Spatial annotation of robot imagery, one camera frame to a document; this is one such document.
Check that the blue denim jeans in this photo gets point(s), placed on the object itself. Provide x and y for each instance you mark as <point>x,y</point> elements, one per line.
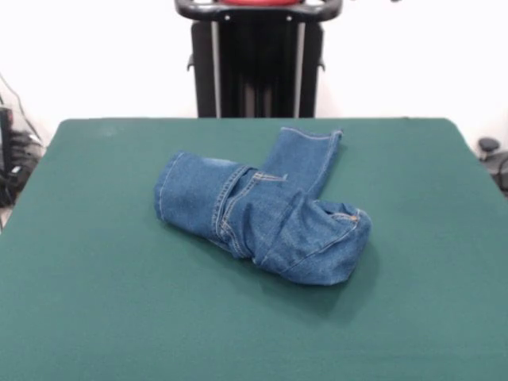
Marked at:
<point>258,222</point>

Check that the dark green table cloth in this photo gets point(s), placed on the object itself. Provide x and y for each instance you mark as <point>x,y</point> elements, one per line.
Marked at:
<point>119,309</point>

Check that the black equipment box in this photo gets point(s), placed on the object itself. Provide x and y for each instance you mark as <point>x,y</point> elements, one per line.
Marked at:
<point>5,127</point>

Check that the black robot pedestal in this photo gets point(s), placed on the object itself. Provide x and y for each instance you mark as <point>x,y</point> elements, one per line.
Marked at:
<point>258,59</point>

